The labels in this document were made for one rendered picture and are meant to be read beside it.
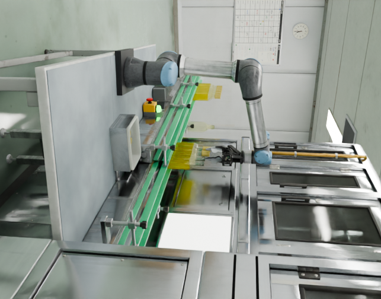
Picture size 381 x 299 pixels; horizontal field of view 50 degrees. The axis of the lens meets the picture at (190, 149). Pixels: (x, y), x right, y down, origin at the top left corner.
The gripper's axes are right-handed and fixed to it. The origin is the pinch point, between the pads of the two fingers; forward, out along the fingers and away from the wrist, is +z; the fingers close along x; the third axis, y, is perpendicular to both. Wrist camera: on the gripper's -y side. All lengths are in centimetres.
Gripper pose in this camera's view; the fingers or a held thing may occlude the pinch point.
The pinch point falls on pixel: (207, 153)
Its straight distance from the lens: 232.5
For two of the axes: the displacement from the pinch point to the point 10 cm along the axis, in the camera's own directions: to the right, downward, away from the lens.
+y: -1.3, 4.5, -8.9
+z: -9.9, -0.4, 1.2
